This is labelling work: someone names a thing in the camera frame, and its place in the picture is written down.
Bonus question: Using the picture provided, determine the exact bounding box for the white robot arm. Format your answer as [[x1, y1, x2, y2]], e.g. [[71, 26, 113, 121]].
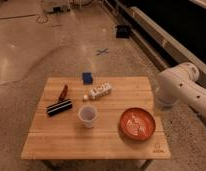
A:
[[156, 62, 206, 118]]

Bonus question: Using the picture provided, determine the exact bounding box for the black striped whiteboard eraser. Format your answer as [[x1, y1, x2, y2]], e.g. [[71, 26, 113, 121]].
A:
[[46, 99, 73, 116]]

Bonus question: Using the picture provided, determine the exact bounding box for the white plastic bottle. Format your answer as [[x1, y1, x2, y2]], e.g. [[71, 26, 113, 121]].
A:
[[83, 83, 112, 101]]

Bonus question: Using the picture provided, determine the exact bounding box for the blue sponge block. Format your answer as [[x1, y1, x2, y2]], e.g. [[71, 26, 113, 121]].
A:
[[82, 72, 93, 85]]

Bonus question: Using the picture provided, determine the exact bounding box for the translucent plastic cup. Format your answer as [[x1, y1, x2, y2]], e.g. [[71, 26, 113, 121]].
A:
[[78, 105, 97, 128]]

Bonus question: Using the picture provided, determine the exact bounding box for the red pocket knife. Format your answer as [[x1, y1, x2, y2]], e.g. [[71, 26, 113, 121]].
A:
[[58, 84, 68, 102]]

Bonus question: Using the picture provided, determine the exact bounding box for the wooden folding table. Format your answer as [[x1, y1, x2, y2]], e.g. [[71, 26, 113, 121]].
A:
[[21, 77, 171, 160]]

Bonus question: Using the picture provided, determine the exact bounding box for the orange round bowl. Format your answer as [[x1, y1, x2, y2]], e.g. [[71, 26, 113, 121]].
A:
[[119, 108, 156, 142]]

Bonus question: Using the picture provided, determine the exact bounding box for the black box on floor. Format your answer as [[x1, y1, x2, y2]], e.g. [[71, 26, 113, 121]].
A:
[[116, 25, 130, 38]]

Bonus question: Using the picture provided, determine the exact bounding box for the white equipment base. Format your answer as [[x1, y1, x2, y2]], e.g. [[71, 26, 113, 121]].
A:
[[42, 0, 71, 13]]

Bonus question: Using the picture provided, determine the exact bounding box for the long metal wall rail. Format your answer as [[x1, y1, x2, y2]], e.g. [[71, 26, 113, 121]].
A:
[[104, 0, 206, 87]]

